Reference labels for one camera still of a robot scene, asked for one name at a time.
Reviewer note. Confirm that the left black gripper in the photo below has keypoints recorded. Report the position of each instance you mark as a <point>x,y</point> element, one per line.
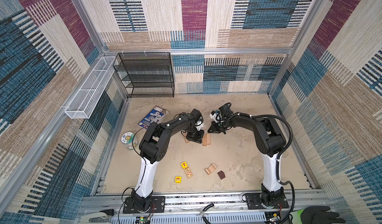
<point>198,138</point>

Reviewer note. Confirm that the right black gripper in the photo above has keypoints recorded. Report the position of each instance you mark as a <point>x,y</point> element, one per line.
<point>215,129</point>

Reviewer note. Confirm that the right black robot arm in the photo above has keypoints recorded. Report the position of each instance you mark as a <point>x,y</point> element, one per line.
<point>269,140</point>

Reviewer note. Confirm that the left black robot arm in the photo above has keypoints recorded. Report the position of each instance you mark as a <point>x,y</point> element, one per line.
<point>154,146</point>

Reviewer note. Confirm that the wood arch block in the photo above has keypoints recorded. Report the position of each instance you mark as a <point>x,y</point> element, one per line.
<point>209,170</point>

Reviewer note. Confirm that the patterned wood block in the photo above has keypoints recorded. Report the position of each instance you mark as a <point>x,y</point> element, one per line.
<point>188,172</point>

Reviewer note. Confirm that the dark red triangular block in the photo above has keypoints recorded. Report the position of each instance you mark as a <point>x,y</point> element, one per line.
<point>221,175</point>

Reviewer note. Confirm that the black and green gloved hand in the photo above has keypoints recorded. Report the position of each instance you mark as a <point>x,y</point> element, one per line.
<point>315,215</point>

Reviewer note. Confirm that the yellow cube with red letter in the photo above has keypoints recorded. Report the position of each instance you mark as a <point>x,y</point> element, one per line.
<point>184,165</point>

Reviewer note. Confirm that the blue paperback comic book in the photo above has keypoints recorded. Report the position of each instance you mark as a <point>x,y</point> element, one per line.
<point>156,115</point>

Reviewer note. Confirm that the small yellow letter cube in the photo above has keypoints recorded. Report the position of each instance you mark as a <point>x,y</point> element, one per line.
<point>178,179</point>

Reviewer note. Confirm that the round tin can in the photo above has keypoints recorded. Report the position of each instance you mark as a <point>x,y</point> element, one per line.
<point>129,140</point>

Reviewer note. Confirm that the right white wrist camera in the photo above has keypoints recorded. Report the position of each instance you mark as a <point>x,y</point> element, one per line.
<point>216,116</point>

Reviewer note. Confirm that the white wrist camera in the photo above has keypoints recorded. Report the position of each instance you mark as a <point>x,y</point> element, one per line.
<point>199,125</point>
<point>216,116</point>

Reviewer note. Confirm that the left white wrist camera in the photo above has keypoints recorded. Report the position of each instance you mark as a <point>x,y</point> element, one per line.
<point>199,125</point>

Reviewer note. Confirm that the black wire mesh shelf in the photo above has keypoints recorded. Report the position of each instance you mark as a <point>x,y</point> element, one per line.
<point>146,74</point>

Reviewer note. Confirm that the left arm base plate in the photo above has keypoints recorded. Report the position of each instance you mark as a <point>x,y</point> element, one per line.
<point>154,204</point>

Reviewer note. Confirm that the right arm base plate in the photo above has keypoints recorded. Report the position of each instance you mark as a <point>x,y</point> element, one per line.
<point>262,201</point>

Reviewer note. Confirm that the white wire mesh basket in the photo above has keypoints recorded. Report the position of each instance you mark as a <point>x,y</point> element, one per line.
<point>86,99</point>

